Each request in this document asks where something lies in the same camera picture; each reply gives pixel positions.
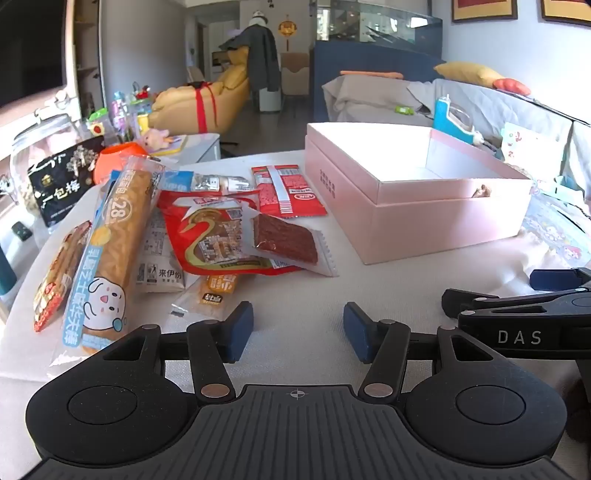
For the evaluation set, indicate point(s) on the black television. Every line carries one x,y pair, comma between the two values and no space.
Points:
27,46

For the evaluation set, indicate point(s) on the orange pillow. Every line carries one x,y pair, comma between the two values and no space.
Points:
510,86

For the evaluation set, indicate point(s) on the red packet with white stripe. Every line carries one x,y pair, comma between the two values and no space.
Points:
300,189

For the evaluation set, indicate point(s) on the white printed snack packet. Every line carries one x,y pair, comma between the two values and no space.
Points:
159,272

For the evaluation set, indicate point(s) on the grey covered sofa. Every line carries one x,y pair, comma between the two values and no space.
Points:
369,99

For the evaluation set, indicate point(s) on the glass aquarium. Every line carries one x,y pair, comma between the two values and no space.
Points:
378,23

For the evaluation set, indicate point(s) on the framed red wall picture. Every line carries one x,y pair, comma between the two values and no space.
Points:
482,9
568,9

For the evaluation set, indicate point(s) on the orange red snack packet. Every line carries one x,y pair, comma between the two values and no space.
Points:
60,272

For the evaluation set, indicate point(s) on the large glass jar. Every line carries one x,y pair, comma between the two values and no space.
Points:
37,138

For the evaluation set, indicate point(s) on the teal bottle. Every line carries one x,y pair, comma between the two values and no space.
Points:
7,272

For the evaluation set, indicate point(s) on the green and red toy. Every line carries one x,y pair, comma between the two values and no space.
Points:
98,122

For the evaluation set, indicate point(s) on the black remote control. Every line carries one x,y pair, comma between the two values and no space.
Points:
22,230

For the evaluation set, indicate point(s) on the orange pumpkin bucket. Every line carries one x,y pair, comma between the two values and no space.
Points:
115,159

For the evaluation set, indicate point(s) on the yellow sofa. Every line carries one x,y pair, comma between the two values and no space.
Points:
184,99

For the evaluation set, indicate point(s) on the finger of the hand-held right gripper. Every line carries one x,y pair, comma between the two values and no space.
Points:
461,302
554,279

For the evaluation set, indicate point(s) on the small green item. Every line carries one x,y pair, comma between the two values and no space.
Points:
404,110

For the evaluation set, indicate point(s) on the white bin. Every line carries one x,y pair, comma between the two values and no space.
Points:
268,100

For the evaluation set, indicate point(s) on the long bread packet with bunny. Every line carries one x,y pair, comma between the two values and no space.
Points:
120,230

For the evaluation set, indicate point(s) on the yellow pillow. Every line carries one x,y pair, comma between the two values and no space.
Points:
471,74

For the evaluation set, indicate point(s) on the clear packet of dark jerky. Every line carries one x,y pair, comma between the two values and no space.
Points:
286,237

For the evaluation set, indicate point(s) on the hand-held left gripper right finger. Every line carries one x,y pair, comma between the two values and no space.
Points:
358,330

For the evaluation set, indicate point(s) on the white printed card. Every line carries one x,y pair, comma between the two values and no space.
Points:
531,147

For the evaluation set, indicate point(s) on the pink cardboard box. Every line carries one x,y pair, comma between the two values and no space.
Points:
415,221

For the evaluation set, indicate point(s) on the red ribbon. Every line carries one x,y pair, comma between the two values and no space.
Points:
203,106

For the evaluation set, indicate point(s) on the silver and blue snack packet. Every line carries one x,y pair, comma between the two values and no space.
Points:
217,183

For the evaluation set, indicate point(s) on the orange hanging ornament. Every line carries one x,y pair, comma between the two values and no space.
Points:
286,27

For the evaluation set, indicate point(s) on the dark coat on stand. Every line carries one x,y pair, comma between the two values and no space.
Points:
261,55

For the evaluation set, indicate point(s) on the printed cartoon cloth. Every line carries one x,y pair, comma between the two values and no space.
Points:
558,230

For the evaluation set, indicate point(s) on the small orange snack packet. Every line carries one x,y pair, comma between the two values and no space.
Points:
214,293

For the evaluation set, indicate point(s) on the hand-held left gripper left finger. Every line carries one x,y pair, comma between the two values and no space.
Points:
240,330

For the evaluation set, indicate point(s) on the beige chair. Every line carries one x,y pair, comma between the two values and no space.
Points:
294,74

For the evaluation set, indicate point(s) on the large red snack packet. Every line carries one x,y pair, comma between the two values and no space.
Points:
194,221

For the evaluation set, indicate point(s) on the black snack bag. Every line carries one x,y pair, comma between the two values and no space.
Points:
60,184

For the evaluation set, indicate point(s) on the pink plush toy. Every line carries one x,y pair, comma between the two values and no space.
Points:
154,138

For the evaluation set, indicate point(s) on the blue cabinet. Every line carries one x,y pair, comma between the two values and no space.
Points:
369,62

